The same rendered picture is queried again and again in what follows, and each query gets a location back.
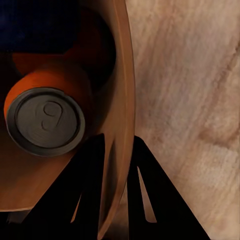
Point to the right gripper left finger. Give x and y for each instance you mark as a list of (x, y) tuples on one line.
[(81, 180)]

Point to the trash can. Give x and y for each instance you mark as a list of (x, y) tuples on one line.
[(25, 177)]

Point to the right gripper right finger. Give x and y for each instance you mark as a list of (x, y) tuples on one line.
[(175, 220)]

